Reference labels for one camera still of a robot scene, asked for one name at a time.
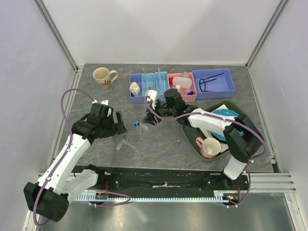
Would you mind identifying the large purple bin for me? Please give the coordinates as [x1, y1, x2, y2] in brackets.
[192, 68, 235, 100]

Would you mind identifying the small purple bin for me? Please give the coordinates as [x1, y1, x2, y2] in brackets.
[129, 73, 144, 104]

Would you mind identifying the white square plate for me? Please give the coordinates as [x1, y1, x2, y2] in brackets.
[200, 104, 229, 154]

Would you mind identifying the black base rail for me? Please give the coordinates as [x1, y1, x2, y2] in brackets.
[72, 165, 249, 199]

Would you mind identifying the brown test tube brush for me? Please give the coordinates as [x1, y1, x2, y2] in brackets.
[142, 68, 153, 91]

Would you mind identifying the black metal ring stand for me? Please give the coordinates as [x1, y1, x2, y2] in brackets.
[199, 72, 224, 92]

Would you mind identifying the pink bin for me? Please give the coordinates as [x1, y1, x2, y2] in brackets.
[168, 72, 197, 103]

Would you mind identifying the light blue bin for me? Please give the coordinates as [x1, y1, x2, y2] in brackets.
[141, 73, 157, 97]
[154, 71, 170, 102]

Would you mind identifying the blue cap small vial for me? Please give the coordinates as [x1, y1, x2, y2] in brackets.
[134, 123, 138, 134]

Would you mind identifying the bag of white gloves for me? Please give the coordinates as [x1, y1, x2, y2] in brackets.
[129, 81, 141, 97]

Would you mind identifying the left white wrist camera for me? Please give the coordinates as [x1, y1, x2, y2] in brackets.
[92, 100, 112, 116]

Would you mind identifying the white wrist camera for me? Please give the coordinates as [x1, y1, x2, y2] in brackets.
[145, 90, 158, 109]
[92, 100, 112, 116]

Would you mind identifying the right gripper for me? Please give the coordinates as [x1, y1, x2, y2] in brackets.
[142, 98, 176, 126]

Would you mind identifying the dark green tray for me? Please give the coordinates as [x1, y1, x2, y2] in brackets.
[182, 101, 256, 160]

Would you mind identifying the pink mug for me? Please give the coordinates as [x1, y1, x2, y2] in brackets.
[195, 137, 221, 159]

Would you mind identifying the red cap wash bottle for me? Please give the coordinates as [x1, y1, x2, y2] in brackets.
[170, 76, 193, 89]

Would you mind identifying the clear test tube rack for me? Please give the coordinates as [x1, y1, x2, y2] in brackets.
[124, 121, 149, 150]

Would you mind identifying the right light blue bin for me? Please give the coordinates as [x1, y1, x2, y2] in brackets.
[154, 71, 170, 102]

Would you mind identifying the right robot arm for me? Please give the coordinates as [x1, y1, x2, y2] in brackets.
[144, 89, 266, 190]

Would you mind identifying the left light blue bin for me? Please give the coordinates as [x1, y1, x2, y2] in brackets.
[141, 73, 157, 97]

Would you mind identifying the beige patterned mug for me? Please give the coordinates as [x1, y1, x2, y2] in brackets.
[92, 67, 118, 92]

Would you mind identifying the glass dropper bottle white bulb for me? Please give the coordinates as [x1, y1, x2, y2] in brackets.
[175, 85, 181, 93]

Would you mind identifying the blue dotted plate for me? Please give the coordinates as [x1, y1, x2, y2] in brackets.
[211, 108, 239, 143]

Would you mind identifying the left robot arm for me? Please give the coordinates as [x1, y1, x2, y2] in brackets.
[24, 101, 127, 222]

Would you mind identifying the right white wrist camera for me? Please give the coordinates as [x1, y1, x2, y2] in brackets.
[145, 90, 158, 109]

